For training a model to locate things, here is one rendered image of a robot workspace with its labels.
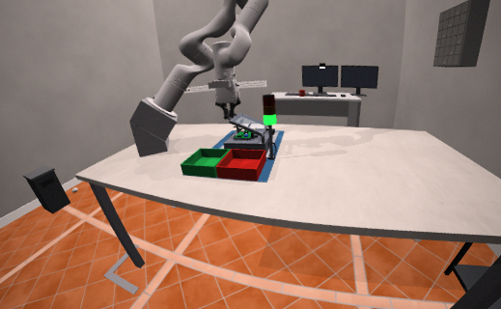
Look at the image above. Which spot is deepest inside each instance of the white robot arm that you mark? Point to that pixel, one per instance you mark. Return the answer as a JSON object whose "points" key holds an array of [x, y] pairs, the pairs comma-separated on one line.
{"points": [[225, 55]]}

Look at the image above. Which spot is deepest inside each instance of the green open bin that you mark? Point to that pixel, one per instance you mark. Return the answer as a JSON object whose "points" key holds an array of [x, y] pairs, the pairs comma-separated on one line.
{"points": [[201, 162]]}

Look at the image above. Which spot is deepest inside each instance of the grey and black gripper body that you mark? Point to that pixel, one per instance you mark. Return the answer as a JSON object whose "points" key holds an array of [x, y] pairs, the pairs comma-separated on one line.
{"points": [[228, 94]]}

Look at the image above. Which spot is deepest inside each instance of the red bin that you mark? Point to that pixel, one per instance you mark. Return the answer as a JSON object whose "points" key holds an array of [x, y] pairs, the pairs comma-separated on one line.
{"points": [[244, 165]]}

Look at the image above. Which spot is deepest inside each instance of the green circuit board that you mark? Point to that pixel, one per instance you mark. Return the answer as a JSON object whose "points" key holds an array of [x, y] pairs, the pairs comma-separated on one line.
{"points": [[246, 134]]}

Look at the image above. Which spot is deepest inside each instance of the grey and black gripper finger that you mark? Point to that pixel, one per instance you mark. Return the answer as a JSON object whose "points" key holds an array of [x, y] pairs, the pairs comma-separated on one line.
{"points": [[224, 107], [232, 107]]}

